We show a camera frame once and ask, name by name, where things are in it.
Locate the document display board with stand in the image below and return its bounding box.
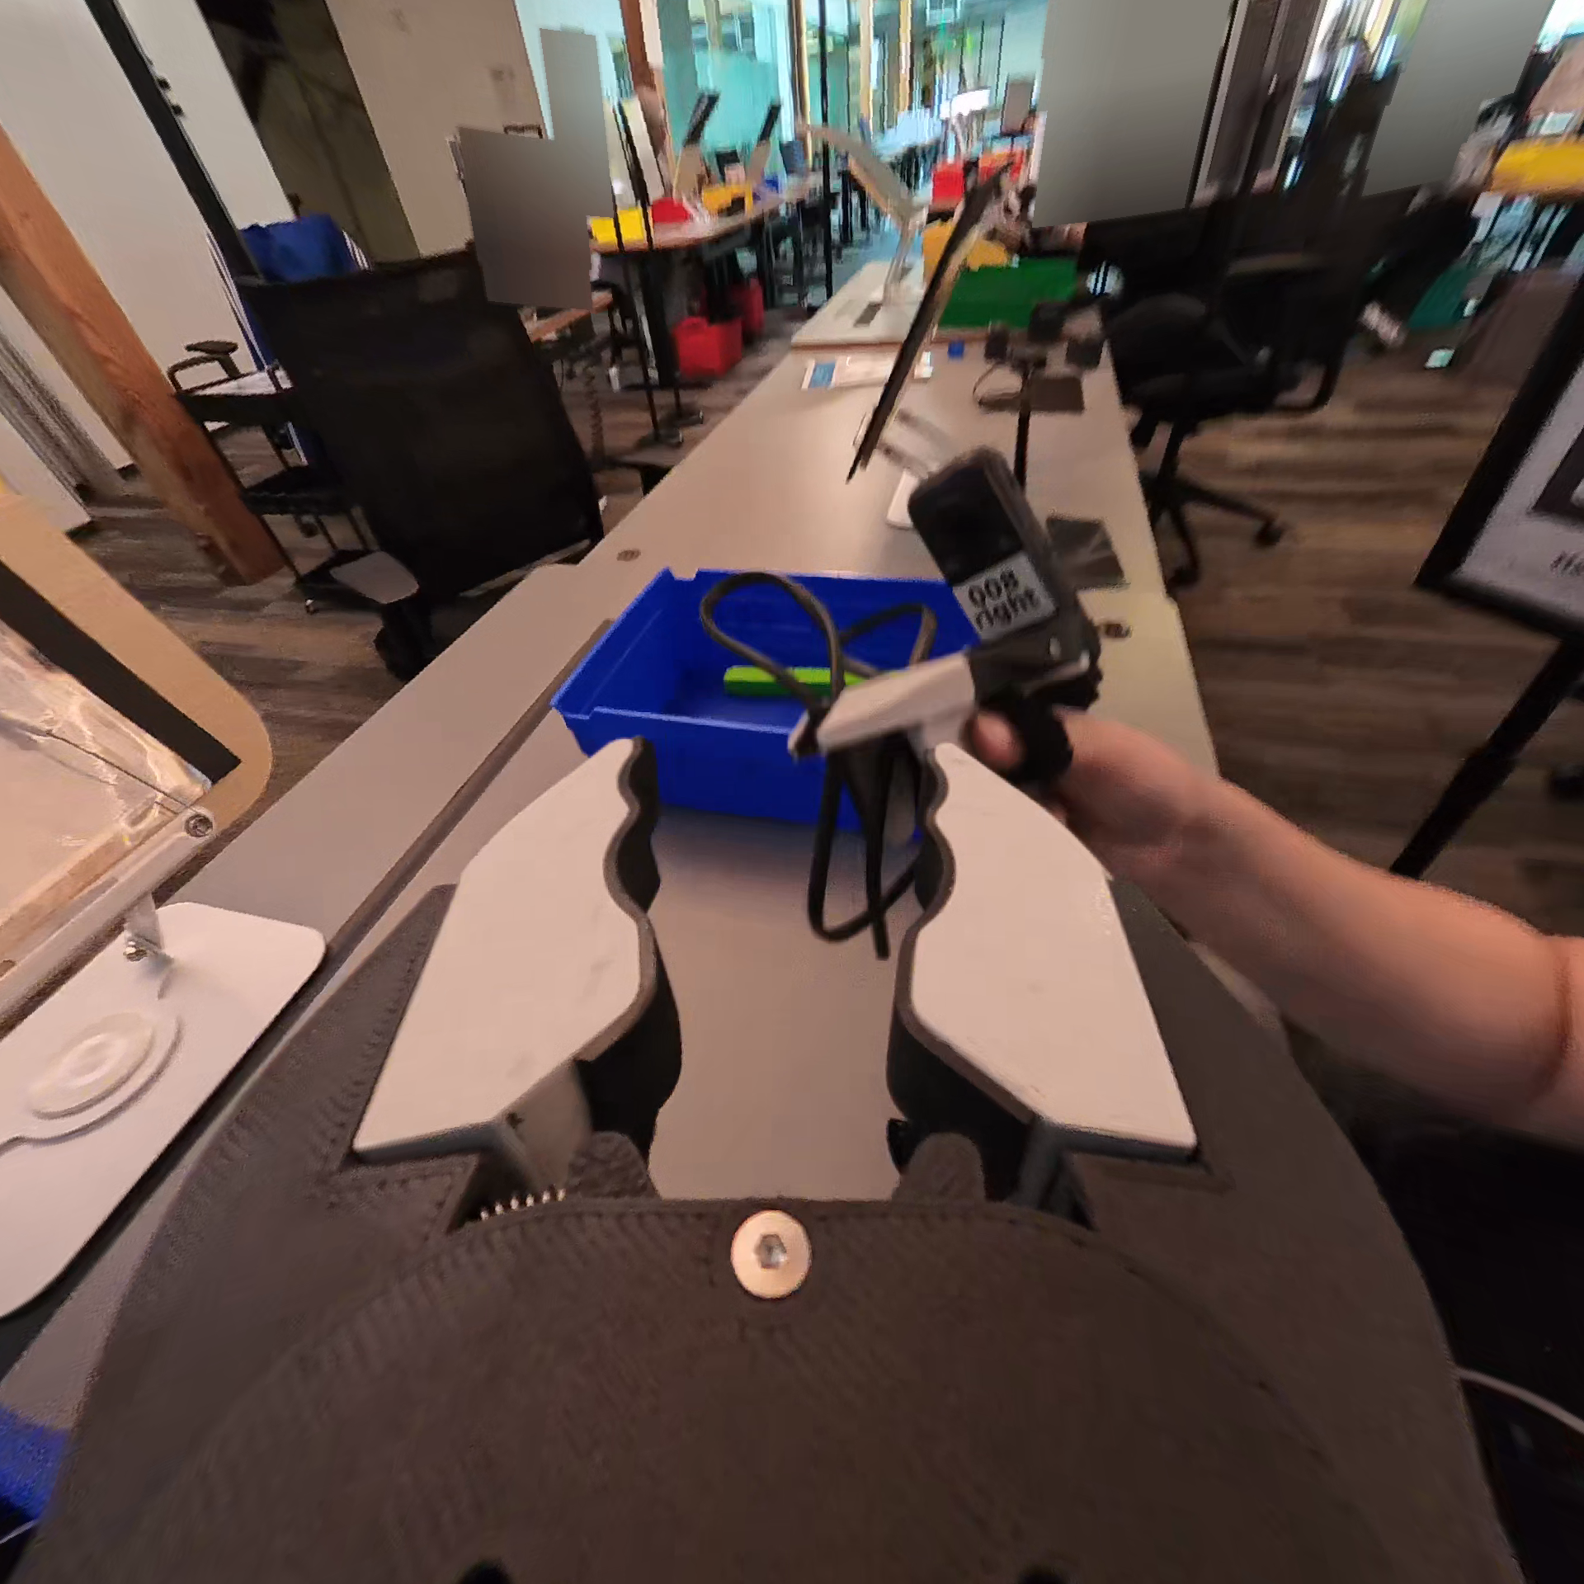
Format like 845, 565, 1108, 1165
0, 485, 327, 1315

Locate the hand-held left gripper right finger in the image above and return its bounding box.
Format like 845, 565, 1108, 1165
883, 743, 1203, 1209

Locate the tilted board with stand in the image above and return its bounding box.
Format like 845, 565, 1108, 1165
845, 166, 1011, 531

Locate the person's right forearm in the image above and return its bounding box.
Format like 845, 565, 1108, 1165
1113, 787, 1584, 1140

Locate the person's right hand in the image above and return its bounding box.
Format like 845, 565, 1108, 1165
967, 710, 1223, 875

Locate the blue fabric cart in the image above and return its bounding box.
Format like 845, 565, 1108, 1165
237, 218, 371, 370

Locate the blue plastic bin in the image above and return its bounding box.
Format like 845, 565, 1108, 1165
0, 1401, 73, 1534
546, 569, 979, 846

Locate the black rolling sign stand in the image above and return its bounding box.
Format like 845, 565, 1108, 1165
1394, 264, 1584, 880

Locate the black cable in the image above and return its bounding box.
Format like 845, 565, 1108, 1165
697, 572, 938, 961

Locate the black utility cart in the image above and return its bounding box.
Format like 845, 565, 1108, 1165
164, 343, 371, 615

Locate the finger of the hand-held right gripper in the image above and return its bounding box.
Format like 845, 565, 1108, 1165
792, 653, 979, 761

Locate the long green block bar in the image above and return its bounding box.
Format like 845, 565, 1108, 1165
722, 665, 870, 701

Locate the black mesh chair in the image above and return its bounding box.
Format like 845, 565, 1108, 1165
239, 251, 670, 672

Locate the wooden support post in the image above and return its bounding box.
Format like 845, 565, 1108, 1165
0, 126, 285, 585

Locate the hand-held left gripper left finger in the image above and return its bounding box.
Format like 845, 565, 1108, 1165
350, 738, 686, 1199

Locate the curved grey desk stand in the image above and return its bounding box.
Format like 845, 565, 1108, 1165
806, 126, 932, 326

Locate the green tray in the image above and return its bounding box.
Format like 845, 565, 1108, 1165
938, 261, 1081, 326

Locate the black swivel office chair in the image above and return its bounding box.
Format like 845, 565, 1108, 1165
1108, 187, 1398, 585

